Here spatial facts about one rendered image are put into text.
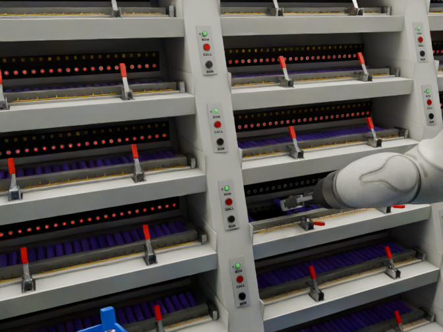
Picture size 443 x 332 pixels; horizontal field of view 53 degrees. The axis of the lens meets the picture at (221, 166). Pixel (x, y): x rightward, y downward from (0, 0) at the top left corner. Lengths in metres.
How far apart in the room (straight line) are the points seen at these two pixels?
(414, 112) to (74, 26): 1.00
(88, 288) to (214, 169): 0.40
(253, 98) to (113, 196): 0.43
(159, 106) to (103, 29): 0.21
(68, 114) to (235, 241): 0.49
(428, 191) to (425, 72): 0.60
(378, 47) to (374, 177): 0.77
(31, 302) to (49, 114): 0.40
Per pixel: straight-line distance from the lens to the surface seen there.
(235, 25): 1.19
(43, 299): 1.05
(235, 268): 1.12
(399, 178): 0.88
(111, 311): 0.80
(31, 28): 1.08
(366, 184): 0.90
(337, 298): 1.29
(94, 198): 1.03
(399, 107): 1.52
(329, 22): 1.34
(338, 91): 1.30
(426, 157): 0.99
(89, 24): 1.09
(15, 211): 1.03
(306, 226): 1.21
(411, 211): 1.43
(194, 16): 1.15
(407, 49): 1.50
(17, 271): 1.10
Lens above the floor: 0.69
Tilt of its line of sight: level
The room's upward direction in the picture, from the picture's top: 8 degrees counter-clockwise
